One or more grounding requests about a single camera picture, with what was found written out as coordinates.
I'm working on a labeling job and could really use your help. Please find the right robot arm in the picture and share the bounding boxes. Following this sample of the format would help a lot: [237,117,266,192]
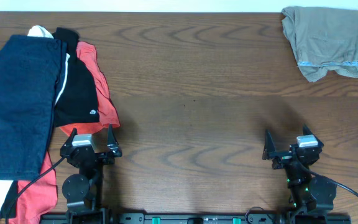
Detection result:
[262,126,336,223]

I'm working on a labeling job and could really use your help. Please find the black shorts with white stripe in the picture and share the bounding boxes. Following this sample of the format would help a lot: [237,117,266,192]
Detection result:
[52,27,99,127]

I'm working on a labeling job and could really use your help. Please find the red shorts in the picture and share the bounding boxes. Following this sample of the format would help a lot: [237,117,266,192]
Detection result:
[9,42,120,224]

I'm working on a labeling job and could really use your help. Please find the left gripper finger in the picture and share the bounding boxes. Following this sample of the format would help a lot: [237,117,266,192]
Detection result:
[63,128,77,147]
[107,124,119,151]

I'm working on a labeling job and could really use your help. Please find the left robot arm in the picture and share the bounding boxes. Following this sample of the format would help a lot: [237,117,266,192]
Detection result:
[60,124,122,224]

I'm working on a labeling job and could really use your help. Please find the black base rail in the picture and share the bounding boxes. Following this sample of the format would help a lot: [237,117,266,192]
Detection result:
[40,213,352,224]

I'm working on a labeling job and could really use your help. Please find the white garment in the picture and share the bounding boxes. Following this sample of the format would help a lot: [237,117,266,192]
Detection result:
[27,25,53,39]

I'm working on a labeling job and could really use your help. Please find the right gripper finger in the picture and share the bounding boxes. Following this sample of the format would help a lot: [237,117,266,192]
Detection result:
[264,129,276,154]
[303,124,313,136]

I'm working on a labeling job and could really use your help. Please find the khaki folded shorts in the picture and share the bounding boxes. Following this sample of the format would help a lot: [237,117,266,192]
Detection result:
[282,6,358,82]

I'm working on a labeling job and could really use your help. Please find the navy blue shorts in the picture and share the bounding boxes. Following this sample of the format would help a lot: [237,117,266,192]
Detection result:
[0,35,67,180]

